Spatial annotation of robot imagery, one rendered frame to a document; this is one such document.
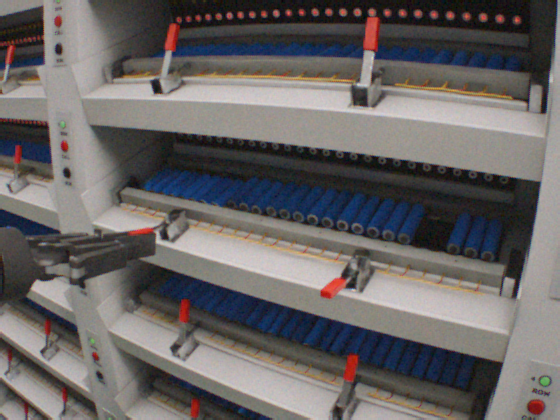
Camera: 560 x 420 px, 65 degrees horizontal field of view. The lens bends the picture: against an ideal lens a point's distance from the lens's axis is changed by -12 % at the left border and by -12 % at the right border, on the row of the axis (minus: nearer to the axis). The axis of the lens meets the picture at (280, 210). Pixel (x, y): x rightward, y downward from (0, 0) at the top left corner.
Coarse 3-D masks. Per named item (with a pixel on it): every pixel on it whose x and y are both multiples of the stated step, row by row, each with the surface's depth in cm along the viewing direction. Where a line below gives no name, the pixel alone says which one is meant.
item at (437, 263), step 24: (120, 192) 74; (144, 192) 73; (192, 216) 68; (216, 216) 65; (240, 216) 64; (264, 216) 63; (288, 240) 61; (312, 240) 58; (336, 240) 57; (360, 240) 56; (408, 264) 53; (432, 264) 51; (456, 264) 50; (480, 264) 49; (456, 288) 49
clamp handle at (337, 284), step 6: (354, 264) 52; (348, 270) 52; (354, 270) 52; (342, 276) 51; (348, 276) 51; (330, 282) 49; (336, 282) 49; (342, 282) 49; (324, 288) 47; (330, 288) 47; (336, 288) 47; (342, 288) 49; (324, 294) 47; (330, 294) 47
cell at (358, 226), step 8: (368, 200) 63; (376, 200) 63; (368, 208) 62; (376, 208) 63; (360, 216) 60; (368, 216) 61; (352, 224) 60; (360, 224) 59; (368, 224) 61; (360, 232) 60
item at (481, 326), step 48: (192, 144) 81; (96, 192) 73; (480, 192) 58; (192, 240) 65; (240, 240) 64; (528, 240) 54; (240, 288) 61; (288, 288) 57; (384, 288) 52; (432, 288) 51; (432, 336) 49; (480, 336) 46
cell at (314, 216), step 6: (324, 192) 67; (330, 192) 66; (336, 192) 67; (324, 198) 65; (330, 198) 65; (336, 198) 66; (318, 204) 64; (324, 204) 64; (330, 204) 65; (312, 210) 63; (318, 210) 63; (324, 210) 64; (312, 216) 63; (318, 216) 63; (312, 222) 63; (318, 222) 63
